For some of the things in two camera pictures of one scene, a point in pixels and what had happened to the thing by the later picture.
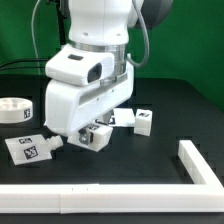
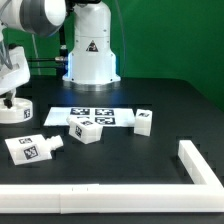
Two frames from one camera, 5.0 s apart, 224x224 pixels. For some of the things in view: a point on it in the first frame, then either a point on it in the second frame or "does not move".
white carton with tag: [143, 122] does not move
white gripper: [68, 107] -> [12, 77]
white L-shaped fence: [205, 194] does not move
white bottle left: [32, 148] does not move
